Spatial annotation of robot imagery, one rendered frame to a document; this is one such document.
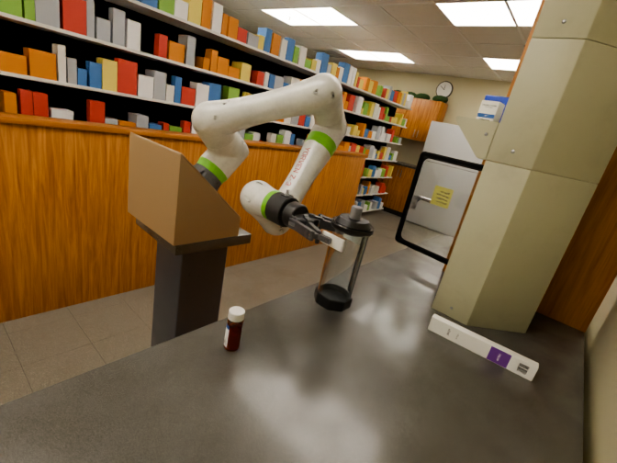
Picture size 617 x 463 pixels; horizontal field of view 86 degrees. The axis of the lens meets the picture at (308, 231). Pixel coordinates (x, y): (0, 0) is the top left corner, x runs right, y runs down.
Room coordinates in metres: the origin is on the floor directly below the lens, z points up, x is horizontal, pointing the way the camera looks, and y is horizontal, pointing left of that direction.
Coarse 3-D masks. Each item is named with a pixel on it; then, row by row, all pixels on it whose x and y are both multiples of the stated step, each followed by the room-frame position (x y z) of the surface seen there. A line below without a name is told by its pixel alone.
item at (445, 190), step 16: (432, 160) 1.38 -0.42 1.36; (464, 160) 1.30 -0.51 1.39; (432, 176) 1.36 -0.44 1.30; (448, 176) 1.32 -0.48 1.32; (464, 176) 1.28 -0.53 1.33; (416, 192) 1.40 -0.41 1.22; (432, 192) 1.35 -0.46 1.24; (448, 192) 1.31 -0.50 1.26; (464, 192) 1.27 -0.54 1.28; (416, 208) 1.38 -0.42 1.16; (432, 208) 1.33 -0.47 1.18; (448, 208) 1.29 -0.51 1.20; (464, 208) 1.25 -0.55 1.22; (416, 224) 1.37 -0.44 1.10; (432, 224) 1.32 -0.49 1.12; (448, 224) 1.28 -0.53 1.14; (416, 240) 1.35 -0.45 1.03; (432, 240) 1.30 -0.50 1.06; (448, 240) 1.26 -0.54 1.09; (448, 256) 1.25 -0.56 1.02
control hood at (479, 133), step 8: (456, 120) 1.02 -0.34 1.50; (464, 120) 1.00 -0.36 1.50; (472, 120) 0.99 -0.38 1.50; (480, 120) 0.98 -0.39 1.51; (488, 120) 0.97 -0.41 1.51; (464, 128) 1.00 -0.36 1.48; (472, 128) 0.99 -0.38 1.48; (480, 128) 0.98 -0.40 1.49; (488, 128) 0.96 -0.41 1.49; (496, 128) 0.95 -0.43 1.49; (472, 136) 0.98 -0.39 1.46; (480, 136) 0.97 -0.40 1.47; (488, 136) 0.96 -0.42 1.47; (472, 144) 0.98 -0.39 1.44; (480, 144) 0.97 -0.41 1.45; (488, 144) 0.96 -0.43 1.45; (480, 152) 0.96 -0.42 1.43
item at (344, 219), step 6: (354, 210) 0.78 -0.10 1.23; (360, 210) 0.78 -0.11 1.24; (342, 216) 0.79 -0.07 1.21; (348, 216) 0.80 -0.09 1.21; (354, 216) 0.78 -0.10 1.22; (360, 216) 0.79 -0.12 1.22; (342, 222) 0.76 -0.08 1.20; (348, 222) 0.76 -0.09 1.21; (354, 222) 0.76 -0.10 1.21; (360, 222) 0.77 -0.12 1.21; (366, 222) 0.78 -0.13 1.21; (354, 228) 0.75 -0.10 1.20; (360, 228) 0.75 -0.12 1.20; (366, 228) 0.77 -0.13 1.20
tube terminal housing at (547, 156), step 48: (528, 48) 0.95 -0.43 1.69; (576, 48) 0.89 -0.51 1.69; (528, 96) 0.93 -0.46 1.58; (576, 96) 0.89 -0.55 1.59; (528, 144) 0.90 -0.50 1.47; (576, 144) 0.90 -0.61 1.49; (480, 192) 0.94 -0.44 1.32; (528, 192) 0.89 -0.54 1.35; (576, 192) 0.91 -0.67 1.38; (480, 240) 0.91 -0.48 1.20; (528, 240) 0.90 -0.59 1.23; (480, 288) 0.89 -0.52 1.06; (528, 288) 0.91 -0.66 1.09
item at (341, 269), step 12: (336, 216) 0.83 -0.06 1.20; (348, 228) 0.75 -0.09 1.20; (372, 228) 0.79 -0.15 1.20; (348, 240) 0.75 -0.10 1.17; (360, 240) 0.76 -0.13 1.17; (336, 252) 0.76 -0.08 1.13; (348, 252) 0.75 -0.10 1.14; (360, 252) 0.76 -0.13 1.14; (324, 264) 0.79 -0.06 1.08; (336, 264) 0.75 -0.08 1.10; (348, 264) 0.75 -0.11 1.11; (324, 276) 0.77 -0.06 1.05; (336, 276) 0.75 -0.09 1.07; (348, 276) 0.75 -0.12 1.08; (324, 288) 0.76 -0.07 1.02; (336, 288) 0.75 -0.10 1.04; (348, 288) 0.76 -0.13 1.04; (336, 300) 0.75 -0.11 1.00
